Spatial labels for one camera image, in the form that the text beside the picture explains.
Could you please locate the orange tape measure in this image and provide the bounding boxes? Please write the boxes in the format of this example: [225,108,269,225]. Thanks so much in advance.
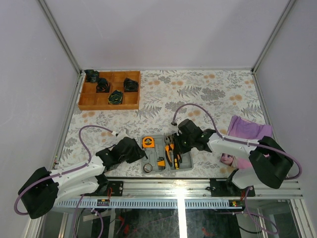
[142,136,155,159]

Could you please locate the black electrical tape roll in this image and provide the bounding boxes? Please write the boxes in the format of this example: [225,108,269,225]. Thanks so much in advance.
[143,164,153,173]

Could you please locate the orange black pliers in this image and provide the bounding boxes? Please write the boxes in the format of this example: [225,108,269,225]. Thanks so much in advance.
[165,135,182,167]

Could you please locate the large black yellow screwdriver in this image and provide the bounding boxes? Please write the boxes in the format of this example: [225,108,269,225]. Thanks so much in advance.
[174,158,179,170]

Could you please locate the grey plastic tool case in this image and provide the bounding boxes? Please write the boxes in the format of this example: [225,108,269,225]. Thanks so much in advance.
[141,133,194,175]

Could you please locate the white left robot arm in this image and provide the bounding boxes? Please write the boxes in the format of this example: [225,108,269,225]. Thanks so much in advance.
[18,137,146,219]

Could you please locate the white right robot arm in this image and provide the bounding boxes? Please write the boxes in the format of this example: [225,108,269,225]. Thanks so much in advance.
[177,119,294,196]

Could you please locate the purple princess print bag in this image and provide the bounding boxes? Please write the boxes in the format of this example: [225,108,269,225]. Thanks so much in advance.
[220,115,273,169]

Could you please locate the black blue tape roll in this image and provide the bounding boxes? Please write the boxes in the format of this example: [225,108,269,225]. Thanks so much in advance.
[108,90,123,105]

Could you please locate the black tape roll right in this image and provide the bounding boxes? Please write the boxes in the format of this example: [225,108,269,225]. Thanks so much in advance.
[123,78,139,92]

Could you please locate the orange wooden compartment tray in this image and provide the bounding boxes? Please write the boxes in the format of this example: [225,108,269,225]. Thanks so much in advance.
[78,69,141,111]

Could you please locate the black tape roll top-left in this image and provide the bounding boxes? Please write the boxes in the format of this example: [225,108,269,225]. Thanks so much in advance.
[84,69,99,83]

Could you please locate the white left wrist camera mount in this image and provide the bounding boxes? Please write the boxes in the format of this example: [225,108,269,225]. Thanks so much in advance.
[111,128,129,138]

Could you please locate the aluminium front rail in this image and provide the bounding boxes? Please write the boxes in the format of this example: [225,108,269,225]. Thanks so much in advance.
[54,177,304,199]

